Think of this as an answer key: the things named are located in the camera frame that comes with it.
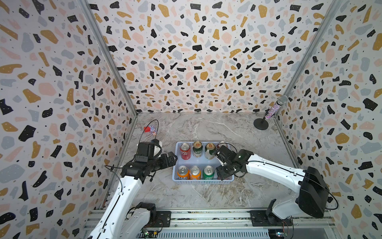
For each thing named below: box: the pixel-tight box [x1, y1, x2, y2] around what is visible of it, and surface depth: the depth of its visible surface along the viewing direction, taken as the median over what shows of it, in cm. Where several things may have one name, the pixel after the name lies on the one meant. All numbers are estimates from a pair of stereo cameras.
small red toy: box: [143, 125, 157, 136], surface depth 108 cm
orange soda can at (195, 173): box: [189, 165, 201, 180], surface depth 81 cm
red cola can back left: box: [180, 142, 191, 161], surface depth 91 cm
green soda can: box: [202, 165, 215, 180], surface depth 81 cm
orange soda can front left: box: [177, 165, 190, 180], surface depth 81 cm
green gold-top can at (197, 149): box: [192, 140, 203, 158], surface depth 92 cm
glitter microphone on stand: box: [253, 94, 288, 130], surface depth 115 cm
